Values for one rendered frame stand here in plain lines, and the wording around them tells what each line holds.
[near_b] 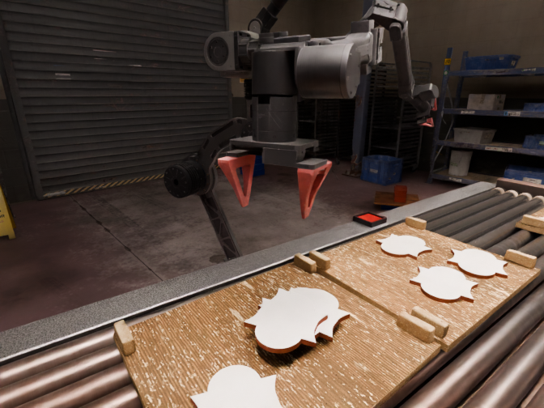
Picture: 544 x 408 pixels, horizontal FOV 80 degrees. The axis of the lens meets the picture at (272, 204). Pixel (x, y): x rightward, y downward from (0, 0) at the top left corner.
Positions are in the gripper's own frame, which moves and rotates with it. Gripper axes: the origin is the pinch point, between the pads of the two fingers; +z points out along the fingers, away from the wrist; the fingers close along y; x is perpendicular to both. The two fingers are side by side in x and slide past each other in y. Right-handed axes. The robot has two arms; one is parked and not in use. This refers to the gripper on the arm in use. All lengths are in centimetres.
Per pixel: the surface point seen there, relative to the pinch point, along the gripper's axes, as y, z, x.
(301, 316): -3.5, 19.1, -3.3
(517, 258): -38, 21, -50
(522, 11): -69, -126, -557
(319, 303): -4.4, 20.0, -9.0
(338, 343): -9.5, 23.0, -4.8
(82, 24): 413, -99, -244
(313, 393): -9.6, 23.2, 5.7
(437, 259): -21, 22, -44
